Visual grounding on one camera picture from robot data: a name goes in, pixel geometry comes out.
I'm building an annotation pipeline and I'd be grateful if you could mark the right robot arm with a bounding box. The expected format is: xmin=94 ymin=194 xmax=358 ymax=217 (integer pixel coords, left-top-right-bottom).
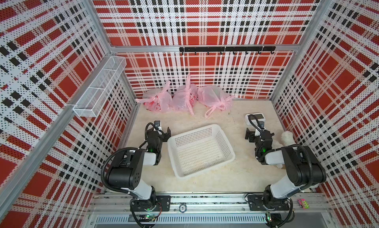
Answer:
xmin=245 ymin=129 xmax=327 ymax=211

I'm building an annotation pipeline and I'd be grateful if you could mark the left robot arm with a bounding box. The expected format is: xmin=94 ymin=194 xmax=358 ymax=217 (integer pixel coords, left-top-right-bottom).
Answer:
xmin=100 ymin=123 xmax=171 ymax=212

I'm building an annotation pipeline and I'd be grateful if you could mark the white wire wall shelf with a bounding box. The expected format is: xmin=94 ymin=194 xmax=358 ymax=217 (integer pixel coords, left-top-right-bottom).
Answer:
xmin=73 ymin=56 xmax=126 ymax=118

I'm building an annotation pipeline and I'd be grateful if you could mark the white digital clock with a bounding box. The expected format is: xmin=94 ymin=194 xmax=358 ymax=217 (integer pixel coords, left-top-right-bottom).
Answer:
xmin=244 ymin=112 xmax=266 ymax=126

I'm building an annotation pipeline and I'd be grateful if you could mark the pink plastic bag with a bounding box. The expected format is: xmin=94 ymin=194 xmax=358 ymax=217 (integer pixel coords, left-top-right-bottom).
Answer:
xmin=135 ymin=81 xmax=172 ymax=112
xmin=169 ymin=74 xmax=198 ymax=116
xmin=197 ymin=85 xmax=234 ymax=118

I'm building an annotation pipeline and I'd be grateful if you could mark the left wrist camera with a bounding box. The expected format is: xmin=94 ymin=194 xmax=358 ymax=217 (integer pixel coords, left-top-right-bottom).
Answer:
xmin=154 ymin=120 xmax=162 ymax=131

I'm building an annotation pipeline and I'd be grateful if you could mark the white plush teddy bear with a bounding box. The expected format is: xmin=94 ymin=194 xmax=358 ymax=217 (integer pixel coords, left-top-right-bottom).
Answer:
xmin=272 ymin=131 xmax=296 ymax=169

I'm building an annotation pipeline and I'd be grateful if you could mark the white plastic basket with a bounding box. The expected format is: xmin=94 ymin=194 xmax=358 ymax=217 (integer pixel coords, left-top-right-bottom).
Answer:
xmin=167 ymin=124 xmax=235 ymax=180

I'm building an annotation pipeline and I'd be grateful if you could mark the pink toy car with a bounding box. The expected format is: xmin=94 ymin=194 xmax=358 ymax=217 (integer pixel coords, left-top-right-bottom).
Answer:
xmin=298 ymin=198 xmax=310 ymax=209

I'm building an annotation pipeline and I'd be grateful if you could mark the black hook rail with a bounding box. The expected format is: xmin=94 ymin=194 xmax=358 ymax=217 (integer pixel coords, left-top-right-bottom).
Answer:
xmin=179 ymin=46 xmax=276 ymax=53

